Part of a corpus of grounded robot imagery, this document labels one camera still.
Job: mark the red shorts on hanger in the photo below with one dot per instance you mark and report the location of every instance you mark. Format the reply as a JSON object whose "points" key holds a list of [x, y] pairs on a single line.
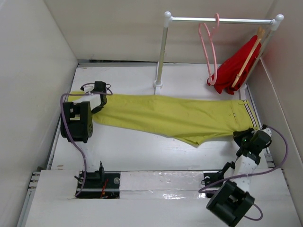
{"points": [[227, 72]]}

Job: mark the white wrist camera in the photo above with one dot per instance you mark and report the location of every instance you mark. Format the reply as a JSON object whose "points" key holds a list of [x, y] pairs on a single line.
{"points": [[266, 129], [87, 87]]}

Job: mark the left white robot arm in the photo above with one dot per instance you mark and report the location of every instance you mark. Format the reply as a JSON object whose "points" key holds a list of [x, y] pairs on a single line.
{"points": [[77, 123]]}

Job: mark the wooden clothes hanger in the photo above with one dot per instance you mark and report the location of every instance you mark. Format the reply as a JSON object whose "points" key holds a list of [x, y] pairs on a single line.
{"points": [[260, 34]]}

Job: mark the white metal clothes rack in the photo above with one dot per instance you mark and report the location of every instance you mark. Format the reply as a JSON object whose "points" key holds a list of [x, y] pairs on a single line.
{"points": [[212, 25]]}

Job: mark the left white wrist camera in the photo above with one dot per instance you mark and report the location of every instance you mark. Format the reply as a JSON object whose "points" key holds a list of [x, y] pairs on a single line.
{"points": [[87, 87]]}

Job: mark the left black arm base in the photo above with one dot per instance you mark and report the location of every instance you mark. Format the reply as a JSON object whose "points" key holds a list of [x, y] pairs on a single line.
{"points": [[100, 184]]}

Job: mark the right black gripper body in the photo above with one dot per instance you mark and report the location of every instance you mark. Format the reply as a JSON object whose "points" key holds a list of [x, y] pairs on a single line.
{"points": [[247, 144]]}

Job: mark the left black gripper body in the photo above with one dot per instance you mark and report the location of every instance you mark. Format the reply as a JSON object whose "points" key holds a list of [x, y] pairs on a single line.
{"points": [[99, 107]]}

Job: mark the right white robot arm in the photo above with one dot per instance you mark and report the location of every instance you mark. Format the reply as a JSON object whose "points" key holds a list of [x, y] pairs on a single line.
{"points": [[232, 200]]}

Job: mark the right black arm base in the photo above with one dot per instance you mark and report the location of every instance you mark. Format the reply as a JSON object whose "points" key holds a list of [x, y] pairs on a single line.
{"points": [[214, 176]]}

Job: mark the yellow-green trousers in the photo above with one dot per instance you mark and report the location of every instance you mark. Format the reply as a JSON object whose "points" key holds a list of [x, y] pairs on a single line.
{"points": [[190, 121]]}

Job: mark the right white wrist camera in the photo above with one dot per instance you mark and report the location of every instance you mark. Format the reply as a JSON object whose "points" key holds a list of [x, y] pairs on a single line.
{"points": [[266, 129]]}

